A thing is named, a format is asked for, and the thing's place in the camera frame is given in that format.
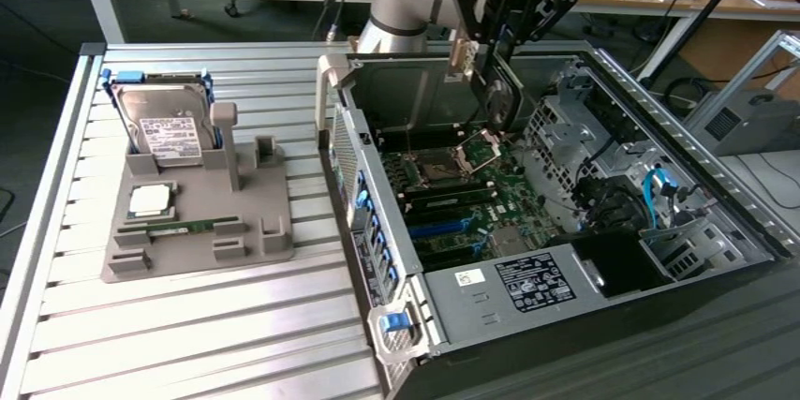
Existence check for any black wire bundle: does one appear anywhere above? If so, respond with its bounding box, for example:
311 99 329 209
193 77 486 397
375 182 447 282
570 173 655 235

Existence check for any grey computer tower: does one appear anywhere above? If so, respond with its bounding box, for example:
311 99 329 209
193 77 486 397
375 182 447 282
682 88 800 157

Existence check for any silver CPU chip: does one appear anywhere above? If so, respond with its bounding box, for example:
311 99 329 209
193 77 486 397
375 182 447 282
127 184 174 221

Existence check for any silver disk bay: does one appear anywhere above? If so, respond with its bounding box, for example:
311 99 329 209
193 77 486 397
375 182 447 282
637 216 733 282

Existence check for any black RAM slot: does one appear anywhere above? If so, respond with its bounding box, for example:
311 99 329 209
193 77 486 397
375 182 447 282
403 194 501 215
397 183 495 200
378 129 469 151

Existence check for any CPU socket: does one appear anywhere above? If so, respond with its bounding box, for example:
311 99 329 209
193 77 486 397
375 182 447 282
406 149 471 185

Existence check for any hard disk in blue caddy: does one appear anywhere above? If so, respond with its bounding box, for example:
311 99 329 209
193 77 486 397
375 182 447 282
99 69 226 170

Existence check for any grey chipset heat sink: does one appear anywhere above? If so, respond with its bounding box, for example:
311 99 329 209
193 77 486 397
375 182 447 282
490 229 534 256

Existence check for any black stand pole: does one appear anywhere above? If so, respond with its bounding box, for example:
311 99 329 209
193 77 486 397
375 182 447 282
637 0 769 90

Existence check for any open grey PC case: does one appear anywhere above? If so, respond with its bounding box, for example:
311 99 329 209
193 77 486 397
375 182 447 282
315 48 791 400

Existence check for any green motherboard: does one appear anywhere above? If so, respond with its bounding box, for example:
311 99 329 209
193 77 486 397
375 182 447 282
379 129 565 271

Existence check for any metal socket cover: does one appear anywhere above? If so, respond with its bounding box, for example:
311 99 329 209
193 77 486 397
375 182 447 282
453 128 506 174

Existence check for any black Nvidia graphics card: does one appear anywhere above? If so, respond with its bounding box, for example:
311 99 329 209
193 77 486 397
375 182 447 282
445 34 529 133

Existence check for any grey power supply unit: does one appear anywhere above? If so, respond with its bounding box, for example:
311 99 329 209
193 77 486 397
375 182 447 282
410 244 618 358

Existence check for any light blue wire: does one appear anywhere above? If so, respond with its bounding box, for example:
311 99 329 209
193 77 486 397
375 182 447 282
638 160 682 232

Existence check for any blue case latch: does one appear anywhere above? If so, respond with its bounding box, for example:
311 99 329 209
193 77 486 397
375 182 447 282
378 312 413 334

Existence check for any grey plastic parts rack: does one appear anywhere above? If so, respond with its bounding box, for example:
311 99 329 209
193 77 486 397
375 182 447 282
101 100 297 285

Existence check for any aluminium profile frame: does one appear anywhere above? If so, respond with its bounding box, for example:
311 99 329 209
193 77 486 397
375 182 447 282
729 28 800 92

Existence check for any silver metal drive cage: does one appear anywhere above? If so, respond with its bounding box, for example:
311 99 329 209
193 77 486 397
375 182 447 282
522 90 633 214

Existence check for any green RAM stick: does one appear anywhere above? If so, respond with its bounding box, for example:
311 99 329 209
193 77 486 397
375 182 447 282
145 219 219 235

